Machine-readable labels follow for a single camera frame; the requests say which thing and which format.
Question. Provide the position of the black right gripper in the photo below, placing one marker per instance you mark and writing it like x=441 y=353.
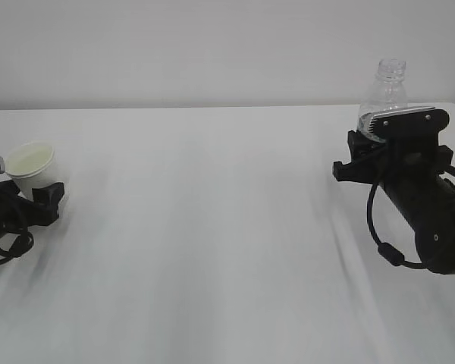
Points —
x=411 y=161

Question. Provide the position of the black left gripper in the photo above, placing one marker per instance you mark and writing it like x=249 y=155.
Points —
x=18 y=214

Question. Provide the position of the white paper cup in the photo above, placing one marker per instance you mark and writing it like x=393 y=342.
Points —
x=32 y=166

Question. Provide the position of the clear plastic water bottle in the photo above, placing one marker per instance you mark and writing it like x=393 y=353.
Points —
x=386 y=93

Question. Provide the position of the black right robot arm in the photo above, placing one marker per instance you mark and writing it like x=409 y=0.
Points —
x=430 y=212

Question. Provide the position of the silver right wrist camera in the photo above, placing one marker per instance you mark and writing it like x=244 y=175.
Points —
x=405 y=123

